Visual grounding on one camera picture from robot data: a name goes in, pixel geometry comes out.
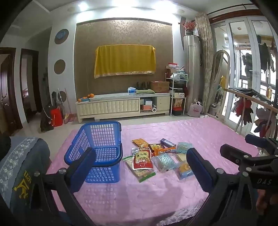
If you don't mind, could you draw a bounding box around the white metal rack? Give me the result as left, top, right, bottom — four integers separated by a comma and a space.
170, 73, 188, 116

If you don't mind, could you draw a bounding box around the dark blue snack packet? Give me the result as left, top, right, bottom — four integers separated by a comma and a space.
160, 138, 176, 148

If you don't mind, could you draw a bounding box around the black bag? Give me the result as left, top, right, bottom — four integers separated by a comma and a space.
40, 105, 54, 132

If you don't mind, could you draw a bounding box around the person's right hand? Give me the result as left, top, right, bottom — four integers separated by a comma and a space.
256, 191, 278, 215

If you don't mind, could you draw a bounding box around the wooden clothes rack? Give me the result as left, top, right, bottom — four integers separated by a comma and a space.
224, 87, 278, 139

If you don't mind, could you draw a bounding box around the standing air conditioner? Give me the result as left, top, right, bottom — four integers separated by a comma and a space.
183, 35, 202, 109

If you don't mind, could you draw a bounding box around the cream TV cabinet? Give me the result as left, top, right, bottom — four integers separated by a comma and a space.
75, 92, 171, 123

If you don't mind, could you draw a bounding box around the glass balcony door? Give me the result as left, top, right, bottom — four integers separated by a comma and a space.
211, 15, 278, 139

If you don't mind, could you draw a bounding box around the dark wooden doorway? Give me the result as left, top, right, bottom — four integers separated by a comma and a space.
20, 49, 43, 123

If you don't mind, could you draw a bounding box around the cardboard box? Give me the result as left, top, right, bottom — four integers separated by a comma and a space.
150, 81, 170, 93

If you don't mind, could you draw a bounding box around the vase with red flowers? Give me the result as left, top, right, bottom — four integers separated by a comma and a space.
182, 21, 197, 35

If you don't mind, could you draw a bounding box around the green-edged cracker packet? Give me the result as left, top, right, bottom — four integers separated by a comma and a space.
122, 155, 156, 183

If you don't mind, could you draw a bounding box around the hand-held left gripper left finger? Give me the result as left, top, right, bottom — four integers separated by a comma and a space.
28, 147, 97, 226

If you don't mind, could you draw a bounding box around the pink tote bag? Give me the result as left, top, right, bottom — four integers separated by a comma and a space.
187, 99, 203, 117

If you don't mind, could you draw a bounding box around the orange white snack packet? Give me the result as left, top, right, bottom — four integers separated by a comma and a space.
155, 147, 176, 157

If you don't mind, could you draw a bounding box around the red yellow snack packet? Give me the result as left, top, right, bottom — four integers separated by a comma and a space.
132, 147, 154, 170

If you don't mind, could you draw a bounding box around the dark wooden door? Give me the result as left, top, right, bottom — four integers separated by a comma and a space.
0, 47, 23, 135

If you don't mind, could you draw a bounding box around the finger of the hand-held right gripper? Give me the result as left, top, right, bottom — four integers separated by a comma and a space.
220, 144, 254, 167
245, 134, 278, 155

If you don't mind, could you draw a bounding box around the clear light blue snack packet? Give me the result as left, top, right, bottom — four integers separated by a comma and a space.
150, 153, 178, 173

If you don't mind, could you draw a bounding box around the arched standing mirror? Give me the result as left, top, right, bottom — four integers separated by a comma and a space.
207, 50, 231, 118

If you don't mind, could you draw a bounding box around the red paper bag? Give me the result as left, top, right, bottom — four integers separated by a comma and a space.
50, 106, 63, 127

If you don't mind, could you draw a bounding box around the round brown wall panel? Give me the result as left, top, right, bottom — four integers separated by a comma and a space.
54, 29, 69, 45
54, 59, 66, 74

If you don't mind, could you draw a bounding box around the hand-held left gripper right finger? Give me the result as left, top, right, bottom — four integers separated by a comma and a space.
186, 148, 264, 226

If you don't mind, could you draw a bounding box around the yellow cloth cover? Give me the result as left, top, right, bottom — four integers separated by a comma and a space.
94, 45, 157, 79

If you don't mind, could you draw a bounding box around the blue plastic mesh basket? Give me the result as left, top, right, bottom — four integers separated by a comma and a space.
64, 121, 123, 183

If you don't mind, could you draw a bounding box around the patterned curtain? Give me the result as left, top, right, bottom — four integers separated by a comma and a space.
195, 13, 214, 114

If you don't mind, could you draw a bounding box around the grey embroidered chair cover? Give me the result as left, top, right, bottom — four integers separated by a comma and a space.
0, 137, 51, 209

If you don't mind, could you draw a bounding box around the yellow cake packet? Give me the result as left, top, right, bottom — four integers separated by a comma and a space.
177, 162, 194, 180

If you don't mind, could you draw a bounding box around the broom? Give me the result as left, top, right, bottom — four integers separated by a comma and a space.
64, 88, 75, 124

